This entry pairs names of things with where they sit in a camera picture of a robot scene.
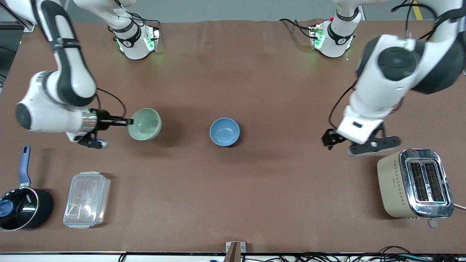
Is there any green bowl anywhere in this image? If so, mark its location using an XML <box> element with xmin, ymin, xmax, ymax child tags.
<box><xmin>127</xmin><ymin>108</ymin><xmax>162</xmax><ymax>141</ymax></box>

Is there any blue bowl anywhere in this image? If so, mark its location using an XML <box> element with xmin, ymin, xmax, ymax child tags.
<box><xmin>209</xmin><ymin>117</ymin><xmax>241</xmax><ymax>147</ymax></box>

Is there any beige chrome toaster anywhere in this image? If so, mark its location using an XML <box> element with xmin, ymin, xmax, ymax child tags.
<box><xmin>377</xmin><ymin>148</ymin><xmax>455</xmax><ymax>229</ymax></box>

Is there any clear plastic food container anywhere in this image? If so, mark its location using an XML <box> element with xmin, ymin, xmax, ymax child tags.
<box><xmin>63</xmin><ymin>171</ymin><xmax>111</xmax><ymax>230</ymax></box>

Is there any green-lit base connector box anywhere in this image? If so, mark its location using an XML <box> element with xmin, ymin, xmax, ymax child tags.
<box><xmin>309</xmin><ymin>25</ymin><xmax>325</xmax><ymax>49</ymax></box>
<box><xmin>145</xmin><ymin>26</ymin><xmax>161</xmax><ymax>52</ymax></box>

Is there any glass lid blue knob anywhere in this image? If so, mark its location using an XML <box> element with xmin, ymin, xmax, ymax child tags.
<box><xmin>0</xmin><ymin>187</ymin><xmax>39</xmax><ymax>230</ymax></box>

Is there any brown table mat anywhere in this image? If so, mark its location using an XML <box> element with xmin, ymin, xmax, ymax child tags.
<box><xmin>0</xmin><ymin>19</ymin><xmax>466</xmax><ymax>254</ymax></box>

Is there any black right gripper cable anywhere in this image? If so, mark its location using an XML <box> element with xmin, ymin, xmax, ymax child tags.
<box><xmin>95</xmin><ymin>87</ymin><xmax>127</xmax><ymax>118</ymax></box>

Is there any black base cable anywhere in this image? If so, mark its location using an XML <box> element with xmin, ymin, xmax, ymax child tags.
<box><xmin>280</xmin><ymin>18</ymin><xmax>314</xmax><ymax>39</ymax></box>
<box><xmin>116</xmin><ymin>0</ymin><xmax>161</xmax><ymax>31</ymax></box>

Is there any black saucepan blue handle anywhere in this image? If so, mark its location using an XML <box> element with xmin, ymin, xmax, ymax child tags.
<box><xmin>0</xmin><ymin>146</ymin><xmax>54</xmax><ymax>232</ymax></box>

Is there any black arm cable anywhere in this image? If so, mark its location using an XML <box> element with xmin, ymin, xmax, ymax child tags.
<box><xmin>391</xmin><ymin>0</ymin><xmax>437</xmax><ymax>39</ymax></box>

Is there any black looped cable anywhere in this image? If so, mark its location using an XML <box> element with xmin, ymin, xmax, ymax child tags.
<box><xmin>379</xmin><ymin>246</ymin><xmax>414</xmax><ymax>257</ymax></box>

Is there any black tangled cable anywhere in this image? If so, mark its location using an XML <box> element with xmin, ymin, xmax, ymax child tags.
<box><xmin>291</xmin><ymin>252</ymin><xmax>364</xmax><ymax>262</ymax></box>

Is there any aluminium frame profile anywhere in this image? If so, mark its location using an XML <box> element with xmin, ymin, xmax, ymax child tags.
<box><xmin>0</xmin><ymin>5</ymin><xmax>37</xmax><ymax>32</ymax></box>

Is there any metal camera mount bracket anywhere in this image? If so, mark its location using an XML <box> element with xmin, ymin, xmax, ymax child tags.
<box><xmin>226</xmin><ymin>241</ymin><xmax>246</xmax><ymax>262</ymax></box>

